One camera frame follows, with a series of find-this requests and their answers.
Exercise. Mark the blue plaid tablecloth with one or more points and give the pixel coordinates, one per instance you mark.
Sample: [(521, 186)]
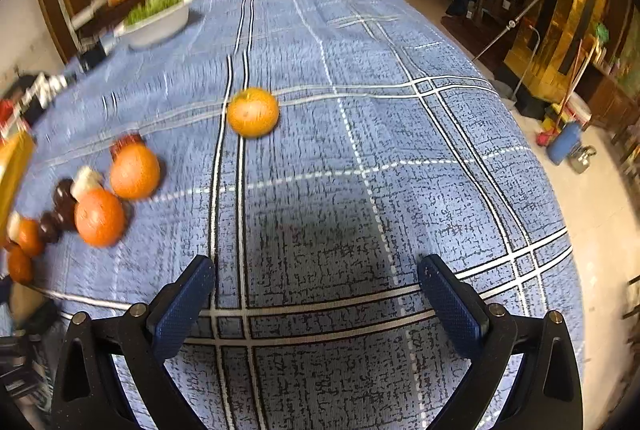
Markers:
[(350, 190)]

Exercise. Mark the white oval bowl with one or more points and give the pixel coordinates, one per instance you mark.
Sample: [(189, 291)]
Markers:
[(160, 30)]

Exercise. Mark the white and red bucket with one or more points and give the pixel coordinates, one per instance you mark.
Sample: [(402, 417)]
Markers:
[(580, 109)]

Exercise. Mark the green leafy vegetable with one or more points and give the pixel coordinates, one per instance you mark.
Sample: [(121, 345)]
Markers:
[(150, 7)]

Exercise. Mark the yellow box white inside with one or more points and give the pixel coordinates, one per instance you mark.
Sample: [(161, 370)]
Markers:
[(12, 164)]

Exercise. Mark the steel kettle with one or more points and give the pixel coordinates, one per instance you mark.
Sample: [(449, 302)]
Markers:
[(582, 158)]

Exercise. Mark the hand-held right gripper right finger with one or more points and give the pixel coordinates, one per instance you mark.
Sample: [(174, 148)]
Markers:
[(455, 305)]

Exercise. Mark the large orange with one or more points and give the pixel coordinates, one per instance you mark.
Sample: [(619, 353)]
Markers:
[(100, 217), (135, 171), (253, 112)]

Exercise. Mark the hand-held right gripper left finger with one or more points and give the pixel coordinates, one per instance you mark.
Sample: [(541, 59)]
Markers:
[(180, 310)]

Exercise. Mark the dark mangosteen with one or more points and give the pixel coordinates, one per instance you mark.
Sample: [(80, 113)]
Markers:
[(49, 227), (65, 202)]

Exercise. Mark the small black box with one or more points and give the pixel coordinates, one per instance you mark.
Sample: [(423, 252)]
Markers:
[(92, 57)]

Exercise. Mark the reddish mangosteen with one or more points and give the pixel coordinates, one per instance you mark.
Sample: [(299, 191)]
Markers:
[(125, 143)]

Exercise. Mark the long metal pole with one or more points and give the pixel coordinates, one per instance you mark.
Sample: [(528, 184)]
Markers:
[(515, 20)]

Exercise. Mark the white fruit piece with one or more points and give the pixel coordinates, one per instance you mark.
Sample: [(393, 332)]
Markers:
[(87, 182)]

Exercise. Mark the small orange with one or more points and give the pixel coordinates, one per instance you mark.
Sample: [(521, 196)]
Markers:
[(20, 266), (30, 237)]

